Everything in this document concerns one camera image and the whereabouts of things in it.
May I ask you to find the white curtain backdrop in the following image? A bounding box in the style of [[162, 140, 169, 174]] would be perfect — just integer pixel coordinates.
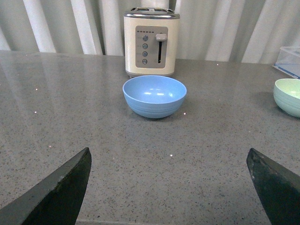
[[0, 0, 300, 64]]

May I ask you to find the cream two-slot toaster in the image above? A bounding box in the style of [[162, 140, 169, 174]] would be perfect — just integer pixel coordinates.
[[124, 7, 180, 77]]

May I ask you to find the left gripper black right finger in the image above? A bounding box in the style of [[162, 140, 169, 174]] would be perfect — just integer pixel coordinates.
[[247, 148, 300, 225]]

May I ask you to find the green plastic bowl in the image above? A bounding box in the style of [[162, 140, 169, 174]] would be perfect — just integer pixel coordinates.
[[273, 78, 300, 118]]

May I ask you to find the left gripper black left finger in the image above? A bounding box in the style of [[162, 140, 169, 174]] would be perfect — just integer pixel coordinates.
[[0, 148, 91, 225]]

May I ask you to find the clear plastic food container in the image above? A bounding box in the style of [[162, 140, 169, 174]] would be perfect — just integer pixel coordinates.
[[273, 46, 300, 79]]

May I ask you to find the blue plastic bowl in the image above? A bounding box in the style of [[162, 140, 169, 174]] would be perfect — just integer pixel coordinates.
[[122, 75, 187, 119]]

